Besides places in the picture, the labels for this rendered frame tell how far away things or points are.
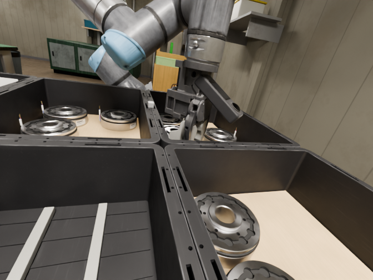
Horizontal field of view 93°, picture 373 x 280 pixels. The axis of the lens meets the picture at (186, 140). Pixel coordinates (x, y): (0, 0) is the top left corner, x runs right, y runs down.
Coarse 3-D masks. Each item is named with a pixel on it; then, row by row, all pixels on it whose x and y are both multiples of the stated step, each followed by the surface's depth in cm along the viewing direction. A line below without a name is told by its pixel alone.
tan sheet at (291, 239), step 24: (264, 192) 37; (264, 216) 31; (288, 216) 32; (312, 216) 33; (264, 240) 27; (288, 240) 28; (312, 240) 28; (336, 240) 29; (288, 264) 24; (312, 264) 25; (336, 264) 25; (360, 264) 26
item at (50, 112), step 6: (48, 108) 49; (54, 108) 50; (78, 108) 54; (48, 114) 46; (54, 114) 47; (60, 114) 47; (66, 114) 48; (72, 114) 48; (78, 114) 49; (84, 114) 50
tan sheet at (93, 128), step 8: (88, 120) 55; (96, 120) 56; (80, 128) 49; (88, 128) 50; (96, 128) 50; (104, 128) 51; (136, 128) 55; (80, 136) 45; (88, 136) 46; (96, 136) 46; (104, 136) 47; (112, 136) 48; (120, 136) 49; (128, 136) 50; (136, 136) 50
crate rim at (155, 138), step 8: (32, 80) 47; (40, 80) 49; (48, 80) 52; (56, 80) 52; (64, 80) 53; (8, 88) 38; (16, 88) 39; (120, 88) 58; (128, 88) 59; (136, 88) 60; (0, 96) 34; (144, 96) 52; (144, 104) 45; (152, 120) 36; (152, 128) 32; (0, 136) 22; (8, 136) 22; (16, 136) 22; (24, 136) 23; (32, 136) 23; (40, 136) 23; (48, 136) 24; (56, 136) 24; (64, 136) 24; (72, 136) 25; (152, 136) 29
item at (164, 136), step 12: (156, 108) 43; (156, 120) 36; (252, 120) 51; (276, 132) 43; (168, 144) 28; (204, 144) 30; (216, 144) 31; (228, 144) 31; (240, 144) 32; (252, 144) 33; (264, 144) 34; (276, 144) 36; (288, 144) 37
